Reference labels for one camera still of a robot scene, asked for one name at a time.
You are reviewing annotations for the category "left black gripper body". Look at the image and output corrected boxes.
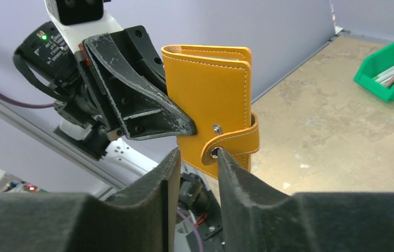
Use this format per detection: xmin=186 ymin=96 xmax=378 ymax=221
xmin=13 ymin=21 xmax=121 ymax=139

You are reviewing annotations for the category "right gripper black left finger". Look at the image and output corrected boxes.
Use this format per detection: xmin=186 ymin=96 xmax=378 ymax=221
xmin=0 ymin=149 xmax=180 ymax=251

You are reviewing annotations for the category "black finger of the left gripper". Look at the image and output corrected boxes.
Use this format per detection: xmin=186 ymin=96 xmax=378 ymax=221
xmin=113 ymin=25 xmax=167 ymax=94
xmin=83 ymin=34 xmax=197 ymax=141

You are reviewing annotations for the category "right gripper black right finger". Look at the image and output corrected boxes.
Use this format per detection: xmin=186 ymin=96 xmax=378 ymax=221
xmin=216 ymin=149 xmax=394 ymax=251

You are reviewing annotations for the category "orange card holder wallet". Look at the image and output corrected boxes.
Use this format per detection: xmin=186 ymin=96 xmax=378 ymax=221
xmin=161 ymin=45 xmax=260 ymax=178

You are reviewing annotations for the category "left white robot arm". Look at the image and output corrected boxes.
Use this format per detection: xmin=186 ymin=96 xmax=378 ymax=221
xmin=13 ymin=22 xmax=196 ymax=175

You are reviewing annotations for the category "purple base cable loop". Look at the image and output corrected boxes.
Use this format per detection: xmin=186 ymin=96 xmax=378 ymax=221
xmin=176 ymin=208 xmax=205 ymax=252

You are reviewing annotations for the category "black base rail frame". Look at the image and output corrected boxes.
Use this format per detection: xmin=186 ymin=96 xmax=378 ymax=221
xmin=174 ymin=173 xmax=225 ymax=251

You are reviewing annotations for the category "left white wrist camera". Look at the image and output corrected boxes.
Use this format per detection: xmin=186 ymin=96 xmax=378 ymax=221
xmin=44 ymin=0 xmax=122 ymax=53

